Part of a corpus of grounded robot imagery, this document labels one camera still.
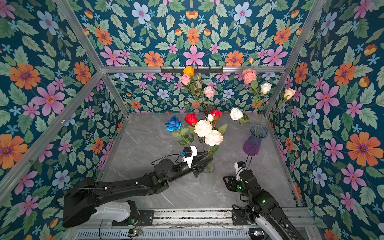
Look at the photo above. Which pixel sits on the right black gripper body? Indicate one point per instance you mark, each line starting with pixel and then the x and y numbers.
pixel 241 190

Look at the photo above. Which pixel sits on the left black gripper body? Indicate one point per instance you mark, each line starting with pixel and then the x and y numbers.
pixel 194 168

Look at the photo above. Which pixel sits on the clear glass vase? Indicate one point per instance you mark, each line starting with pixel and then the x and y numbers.
pixel 207 177

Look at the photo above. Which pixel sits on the artificial flower bunch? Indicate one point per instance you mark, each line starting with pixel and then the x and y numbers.
pixel 211 135

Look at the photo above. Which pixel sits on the purple blue glass vase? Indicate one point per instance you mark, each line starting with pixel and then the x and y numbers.
pixel 253 144

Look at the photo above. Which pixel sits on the dark mauve glass vase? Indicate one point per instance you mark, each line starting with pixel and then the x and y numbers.
pixel 209 109

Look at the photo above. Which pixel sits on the large pink rose stem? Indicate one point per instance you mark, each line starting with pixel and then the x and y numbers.
pixel 209 93

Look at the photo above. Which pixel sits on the pink rose spray stem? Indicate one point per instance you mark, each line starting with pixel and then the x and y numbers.
pixel 194 86

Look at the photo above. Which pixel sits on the yellow orange rose stem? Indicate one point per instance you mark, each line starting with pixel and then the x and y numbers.
pixel 191 73

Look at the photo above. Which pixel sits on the small white bud stem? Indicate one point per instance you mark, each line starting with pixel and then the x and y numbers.
pixel 263 90

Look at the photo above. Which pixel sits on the pink carnation stem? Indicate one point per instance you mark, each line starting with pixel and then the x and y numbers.
pixel 250 77

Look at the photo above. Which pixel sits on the red rose stem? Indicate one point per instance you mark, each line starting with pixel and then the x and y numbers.
pixel 190 119

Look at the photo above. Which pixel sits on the blue rose stem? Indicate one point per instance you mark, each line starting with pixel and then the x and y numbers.
pixel 176 128

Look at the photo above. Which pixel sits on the cream white rose stem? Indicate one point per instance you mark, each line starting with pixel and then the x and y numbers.
pixel 287 95

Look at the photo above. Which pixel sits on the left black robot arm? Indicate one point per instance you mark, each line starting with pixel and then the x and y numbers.
pixel 111 200

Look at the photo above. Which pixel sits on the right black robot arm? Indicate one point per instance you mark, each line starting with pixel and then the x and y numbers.
pixel 261 209

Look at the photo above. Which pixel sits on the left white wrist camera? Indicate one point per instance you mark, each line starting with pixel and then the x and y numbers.
pixel 188 155

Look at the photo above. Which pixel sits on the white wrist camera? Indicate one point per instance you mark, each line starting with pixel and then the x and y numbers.
pixel 239 167
pixel 188 155

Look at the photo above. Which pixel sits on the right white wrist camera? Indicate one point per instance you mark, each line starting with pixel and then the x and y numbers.
pixel 239 167

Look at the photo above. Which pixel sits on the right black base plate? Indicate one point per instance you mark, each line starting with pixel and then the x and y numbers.
pixel 239 218

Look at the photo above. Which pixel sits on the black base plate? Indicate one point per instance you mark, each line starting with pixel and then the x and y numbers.
pixel 239 218
pixel 144 218

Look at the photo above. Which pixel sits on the aluminium mounting rail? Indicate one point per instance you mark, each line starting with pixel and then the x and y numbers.
pixel 184 217

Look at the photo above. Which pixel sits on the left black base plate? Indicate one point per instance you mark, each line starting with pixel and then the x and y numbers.
pixel 144 218

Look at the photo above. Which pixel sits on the black hook rail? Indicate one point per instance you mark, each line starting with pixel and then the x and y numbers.
pixel 201 70

